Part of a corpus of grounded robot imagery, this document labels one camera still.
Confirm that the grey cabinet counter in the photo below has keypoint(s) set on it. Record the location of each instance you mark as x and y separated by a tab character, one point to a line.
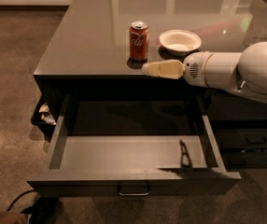
88	55

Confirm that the red coke can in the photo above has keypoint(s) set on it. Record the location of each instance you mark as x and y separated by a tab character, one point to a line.
139	34

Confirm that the dark lower right drawers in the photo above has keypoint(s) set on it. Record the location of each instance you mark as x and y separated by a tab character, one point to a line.
240	128

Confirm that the black bin with trash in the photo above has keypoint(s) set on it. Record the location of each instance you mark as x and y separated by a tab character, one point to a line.
42	117

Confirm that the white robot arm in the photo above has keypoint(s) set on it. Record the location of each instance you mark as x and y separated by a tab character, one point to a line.
239	73

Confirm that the white paper bowl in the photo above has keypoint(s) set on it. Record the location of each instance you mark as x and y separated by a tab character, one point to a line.
180	42

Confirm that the metal drawer handle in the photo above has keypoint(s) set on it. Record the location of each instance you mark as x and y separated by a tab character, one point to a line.
133	190

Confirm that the open grey top drawer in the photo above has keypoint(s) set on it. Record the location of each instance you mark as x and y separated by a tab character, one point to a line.
98	145

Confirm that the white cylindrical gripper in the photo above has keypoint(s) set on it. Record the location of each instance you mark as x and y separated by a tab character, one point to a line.
193	69

